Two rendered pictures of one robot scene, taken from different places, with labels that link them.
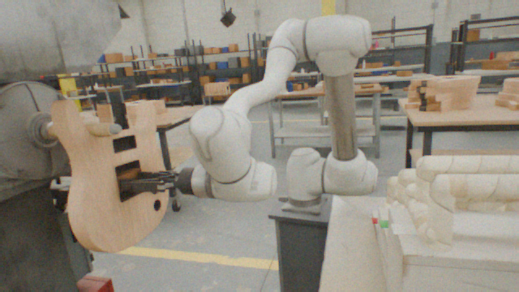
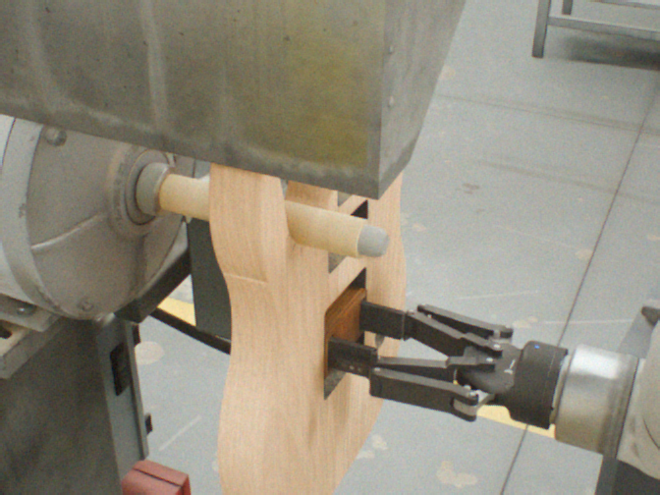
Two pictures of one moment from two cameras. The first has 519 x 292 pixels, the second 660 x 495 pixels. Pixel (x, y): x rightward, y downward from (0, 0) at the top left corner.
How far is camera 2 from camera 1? 0.43 m
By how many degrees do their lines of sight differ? 18
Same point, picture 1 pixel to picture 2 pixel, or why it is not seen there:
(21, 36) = (245, 59)
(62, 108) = (250, 189)
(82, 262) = (129, 438)
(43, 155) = (131, 252)
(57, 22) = (387, 50)
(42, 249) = (67, 432)
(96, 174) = (294, 350)
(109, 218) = (301, 453)
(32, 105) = not seen: hidden behind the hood
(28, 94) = not seen: hidden behind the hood
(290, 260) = (644, 481)
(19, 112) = (94, 147)
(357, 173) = not seen: outside the picture
